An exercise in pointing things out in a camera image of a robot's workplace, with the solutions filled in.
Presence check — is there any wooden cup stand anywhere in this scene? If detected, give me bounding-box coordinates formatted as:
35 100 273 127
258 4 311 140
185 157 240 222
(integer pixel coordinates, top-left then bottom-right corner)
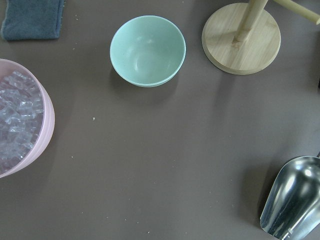
201 0 281 75

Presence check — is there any pink bowl of ice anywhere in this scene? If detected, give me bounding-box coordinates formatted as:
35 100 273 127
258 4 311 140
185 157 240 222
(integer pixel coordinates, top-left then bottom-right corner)
0 59 55 178

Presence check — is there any metal ice scoop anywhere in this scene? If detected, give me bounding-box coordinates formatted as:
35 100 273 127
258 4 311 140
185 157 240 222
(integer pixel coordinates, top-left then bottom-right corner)
259 156 320 240

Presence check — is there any mint green bowl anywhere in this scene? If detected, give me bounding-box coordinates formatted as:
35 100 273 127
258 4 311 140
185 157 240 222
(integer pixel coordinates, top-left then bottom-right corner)
109 15 187 88

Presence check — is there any grey folded cloth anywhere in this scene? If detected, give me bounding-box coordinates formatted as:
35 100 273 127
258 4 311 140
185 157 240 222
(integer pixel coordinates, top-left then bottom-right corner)
0 0 65 41

